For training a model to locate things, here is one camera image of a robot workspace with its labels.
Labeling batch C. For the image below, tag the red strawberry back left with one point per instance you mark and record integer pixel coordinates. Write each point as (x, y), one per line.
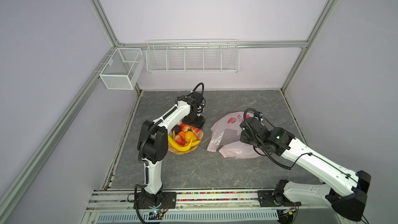
(185, 127)

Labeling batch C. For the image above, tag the tan scalloped fruit bowl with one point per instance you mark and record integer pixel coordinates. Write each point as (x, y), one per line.
(199, 136)

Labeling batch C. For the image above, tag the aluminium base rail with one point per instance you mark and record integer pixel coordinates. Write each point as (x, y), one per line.
(205, 206)

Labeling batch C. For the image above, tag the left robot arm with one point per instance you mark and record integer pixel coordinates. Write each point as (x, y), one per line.
(153, 143)

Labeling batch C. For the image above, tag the red strawberry back right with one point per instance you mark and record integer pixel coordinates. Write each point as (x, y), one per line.
(195, 130)

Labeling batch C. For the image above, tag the orange yellow fruit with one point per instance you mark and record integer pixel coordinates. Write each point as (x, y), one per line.
(190, 137)

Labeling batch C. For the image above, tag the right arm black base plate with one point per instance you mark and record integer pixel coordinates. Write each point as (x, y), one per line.
(270, 198)

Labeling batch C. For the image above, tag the yellow banana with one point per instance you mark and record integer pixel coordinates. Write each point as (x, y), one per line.
(173, 147)

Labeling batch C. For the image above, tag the long white wire basket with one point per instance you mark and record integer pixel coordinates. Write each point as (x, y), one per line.
(193, 56)

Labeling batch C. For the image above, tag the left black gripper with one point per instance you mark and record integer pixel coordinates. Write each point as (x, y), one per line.
(199, 124)

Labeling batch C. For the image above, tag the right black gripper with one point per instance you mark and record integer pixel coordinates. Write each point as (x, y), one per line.
(243, 138)

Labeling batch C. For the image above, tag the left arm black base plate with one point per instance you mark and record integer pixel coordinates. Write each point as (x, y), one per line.
(162, 200)

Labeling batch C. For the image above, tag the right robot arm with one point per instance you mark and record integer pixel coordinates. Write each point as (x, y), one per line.
(341, 189)

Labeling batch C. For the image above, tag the small white mesh basket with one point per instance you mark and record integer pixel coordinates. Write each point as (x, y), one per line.
(123, 69)

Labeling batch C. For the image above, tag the pink fruit-print plastic bag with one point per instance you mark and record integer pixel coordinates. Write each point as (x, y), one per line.
(225, 138)

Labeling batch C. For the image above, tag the dark purple grape bunch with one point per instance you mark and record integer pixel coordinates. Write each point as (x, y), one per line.
(176, 129)

